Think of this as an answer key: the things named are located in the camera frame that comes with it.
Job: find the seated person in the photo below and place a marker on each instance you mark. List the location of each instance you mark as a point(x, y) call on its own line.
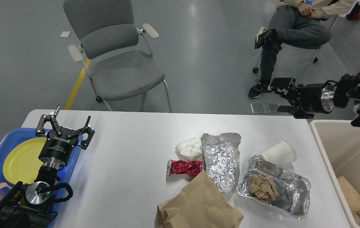
point(295, 23)

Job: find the crumpled white tissue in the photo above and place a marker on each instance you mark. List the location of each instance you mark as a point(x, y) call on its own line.
point(190, 150)

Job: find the brown paper bag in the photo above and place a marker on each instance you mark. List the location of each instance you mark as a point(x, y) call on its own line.
point(198, 205)

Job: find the blue plastic tray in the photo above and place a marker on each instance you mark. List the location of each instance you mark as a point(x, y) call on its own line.
point(14, 138)

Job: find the aluminium foil tray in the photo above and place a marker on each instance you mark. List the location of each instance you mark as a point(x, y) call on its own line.
point(293, 190)

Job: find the cardboard piece in bin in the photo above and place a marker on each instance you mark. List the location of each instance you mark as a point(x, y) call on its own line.
point(351, 195)

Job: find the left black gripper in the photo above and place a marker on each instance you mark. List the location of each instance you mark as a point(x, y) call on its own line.
point(59, 148)

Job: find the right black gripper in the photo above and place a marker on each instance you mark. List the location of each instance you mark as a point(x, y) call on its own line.
point(304, 101)

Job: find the yellow plate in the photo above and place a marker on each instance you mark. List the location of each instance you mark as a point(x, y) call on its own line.
point(23, 163)

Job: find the person's wheeled chair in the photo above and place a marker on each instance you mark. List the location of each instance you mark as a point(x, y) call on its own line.
point(314, 58)

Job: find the white paper cup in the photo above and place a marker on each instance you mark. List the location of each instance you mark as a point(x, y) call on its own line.
point(281, 153)

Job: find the beige plastic bin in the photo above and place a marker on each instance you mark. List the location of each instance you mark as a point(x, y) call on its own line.
point(339, 145)

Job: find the silver foil bag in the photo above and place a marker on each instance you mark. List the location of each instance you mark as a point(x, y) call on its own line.
point(221, 154)

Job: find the crumpled brown napkin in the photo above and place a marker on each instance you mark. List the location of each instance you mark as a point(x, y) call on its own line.
point(263, 188)

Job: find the crushed red can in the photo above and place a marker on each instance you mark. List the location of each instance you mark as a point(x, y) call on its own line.
point(192, 168)

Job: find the grey office chair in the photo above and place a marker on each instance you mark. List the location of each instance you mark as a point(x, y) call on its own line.
point(103, 26)

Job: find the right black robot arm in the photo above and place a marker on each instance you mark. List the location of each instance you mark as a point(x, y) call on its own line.
point(346, 89)

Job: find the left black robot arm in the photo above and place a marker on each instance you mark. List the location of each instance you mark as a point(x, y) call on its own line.
point(29, 205)

